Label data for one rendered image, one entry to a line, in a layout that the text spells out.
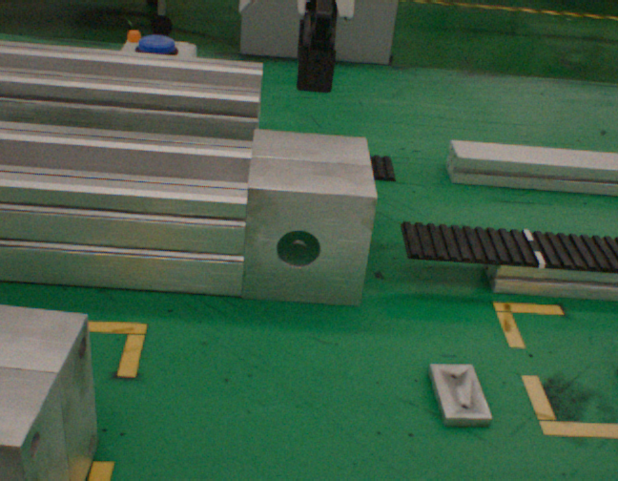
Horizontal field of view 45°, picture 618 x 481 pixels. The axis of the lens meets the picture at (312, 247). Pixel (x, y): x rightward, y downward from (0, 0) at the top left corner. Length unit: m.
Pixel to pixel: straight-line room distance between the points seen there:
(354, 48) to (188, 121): 0.43
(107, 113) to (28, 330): 0.36
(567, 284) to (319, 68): 0.28
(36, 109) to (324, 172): 0.30
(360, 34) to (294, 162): 0.54
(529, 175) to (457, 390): 0.35
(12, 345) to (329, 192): 0.24
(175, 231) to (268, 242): 0.07
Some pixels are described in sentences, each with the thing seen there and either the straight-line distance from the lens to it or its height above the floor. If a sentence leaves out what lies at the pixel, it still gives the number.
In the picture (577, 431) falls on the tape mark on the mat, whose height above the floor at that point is 0.78.
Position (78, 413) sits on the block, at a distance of 0.41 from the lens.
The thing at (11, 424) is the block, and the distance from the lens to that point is 0.35.
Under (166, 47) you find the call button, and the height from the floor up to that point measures 0.85.
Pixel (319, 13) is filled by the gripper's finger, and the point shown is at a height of 0.95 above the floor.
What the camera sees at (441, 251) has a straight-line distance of 0.59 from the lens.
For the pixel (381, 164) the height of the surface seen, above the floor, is 0.78.
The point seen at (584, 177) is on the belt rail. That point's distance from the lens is 0.82.
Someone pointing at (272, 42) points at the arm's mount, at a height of 0.80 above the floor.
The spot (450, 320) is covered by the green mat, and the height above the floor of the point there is 0.78.
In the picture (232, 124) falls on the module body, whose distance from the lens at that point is 0.70.
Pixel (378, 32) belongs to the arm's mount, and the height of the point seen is 0.82.
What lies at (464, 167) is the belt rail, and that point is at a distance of 0.77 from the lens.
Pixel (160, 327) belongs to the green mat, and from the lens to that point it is 0.54.
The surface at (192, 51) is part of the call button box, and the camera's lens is 0.89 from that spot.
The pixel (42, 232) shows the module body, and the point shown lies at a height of 0.83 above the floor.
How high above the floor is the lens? 1.12
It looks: 32 degrees down
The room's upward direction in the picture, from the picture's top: 6 degrees clockwise
